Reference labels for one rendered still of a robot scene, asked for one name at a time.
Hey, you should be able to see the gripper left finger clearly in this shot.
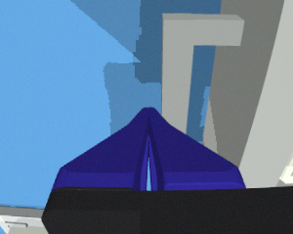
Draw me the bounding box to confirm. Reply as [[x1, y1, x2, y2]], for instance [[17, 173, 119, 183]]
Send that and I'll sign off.
[[51, 107, 148, 192]]

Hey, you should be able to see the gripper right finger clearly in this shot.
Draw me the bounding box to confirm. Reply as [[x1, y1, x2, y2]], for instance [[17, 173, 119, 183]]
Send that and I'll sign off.
[[148, 107, 246, 190]]

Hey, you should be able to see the blue flat mat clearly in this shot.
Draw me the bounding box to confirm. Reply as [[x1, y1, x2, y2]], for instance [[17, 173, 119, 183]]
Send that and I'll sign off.
[[0, 0, 222, 209]]

